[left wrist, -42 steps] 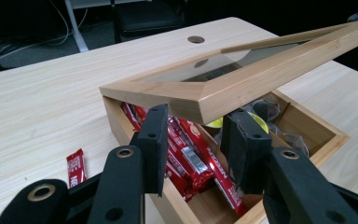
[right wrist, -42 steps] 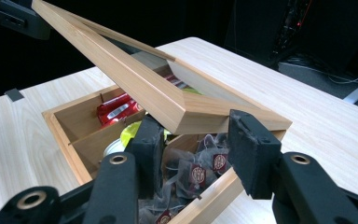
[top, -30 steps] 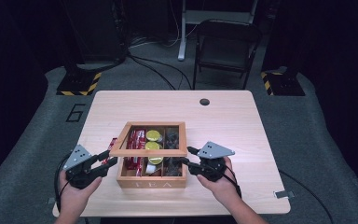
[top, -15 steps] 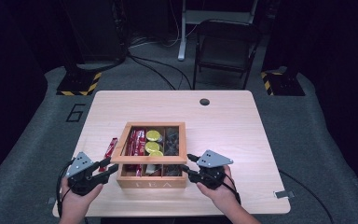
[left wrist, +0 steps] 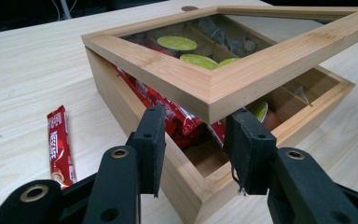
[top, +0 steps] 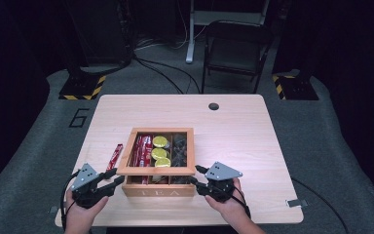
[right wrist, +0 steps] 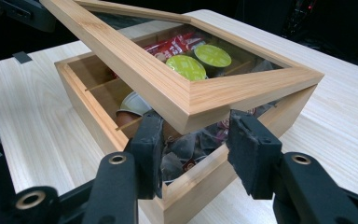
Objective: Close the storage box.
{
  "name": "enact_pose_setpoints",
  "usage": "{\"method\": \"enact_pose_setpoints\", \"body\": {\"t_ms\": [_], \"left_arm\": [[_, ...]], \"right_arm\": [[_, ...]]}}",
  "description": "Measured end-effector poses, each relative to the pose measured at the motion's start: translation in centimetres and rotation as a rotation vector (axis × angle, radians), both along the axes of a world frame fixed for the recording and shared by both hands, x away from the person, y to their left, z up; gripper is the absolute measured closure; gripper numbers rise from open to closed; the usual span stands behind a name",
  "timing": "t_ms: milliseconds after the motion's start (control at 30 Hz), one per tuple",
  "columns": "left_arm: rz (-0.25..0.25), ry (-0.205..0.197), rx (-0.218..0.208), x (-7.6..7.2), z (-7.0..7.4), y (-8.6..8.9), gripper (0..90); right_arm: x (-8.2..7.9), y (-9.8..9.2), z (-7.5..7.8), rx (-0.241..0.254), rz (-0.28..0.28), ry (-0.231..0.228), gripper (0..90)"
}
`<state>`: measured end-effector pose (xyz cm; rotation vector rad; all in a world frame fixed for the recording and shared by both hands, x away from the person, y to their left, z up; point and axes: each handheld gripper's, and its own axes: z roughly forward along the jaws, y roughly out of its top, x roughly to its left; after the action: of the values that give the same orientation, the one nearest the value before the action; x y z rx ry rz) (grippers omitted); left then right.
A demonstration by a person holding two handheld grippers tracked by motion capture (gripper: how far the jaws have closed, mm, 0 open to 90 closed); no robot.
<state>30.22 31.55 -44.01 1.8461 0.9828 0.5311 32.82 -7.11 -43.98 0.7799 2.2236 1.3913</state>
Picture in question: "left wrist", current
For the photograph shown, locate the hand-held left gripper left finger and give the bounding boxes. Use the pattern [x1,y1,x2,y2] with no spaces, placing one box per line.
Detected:
[83,104,168,224]

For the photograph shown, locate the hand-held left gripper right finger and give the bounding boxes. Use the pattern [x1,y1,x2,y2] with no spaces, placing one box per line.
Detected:
[222,107,358,224]

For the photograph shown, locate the bundle of red sachets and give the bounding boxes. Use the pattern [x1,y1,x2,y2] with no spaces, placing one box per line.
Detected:
[111,63,228,149]

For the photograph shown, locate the wooden tea box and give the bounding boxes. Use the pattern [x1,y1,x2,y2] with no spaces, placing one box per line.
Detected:
[80,5,358,224]

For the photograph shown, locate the red coffee stick sachet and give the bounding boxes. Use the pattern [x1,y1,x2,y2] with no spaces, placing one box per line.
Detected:
[46,105,78,190]

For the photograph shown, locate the green-top coffee capsule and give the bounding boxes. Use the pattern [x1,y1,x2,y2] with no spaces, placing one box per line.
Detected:
[249,100,282,133]
[156,35,199,52]
[179,53,220,71]

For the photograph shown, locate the heap of grey tea bags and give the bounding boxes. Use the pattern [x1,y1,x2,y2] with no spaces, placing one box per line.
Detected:
[198,16,312,107]

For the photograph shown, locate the white desk frame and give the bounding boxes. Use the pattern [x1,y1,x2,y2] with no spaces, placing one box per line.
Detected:
[58,0,74,21]

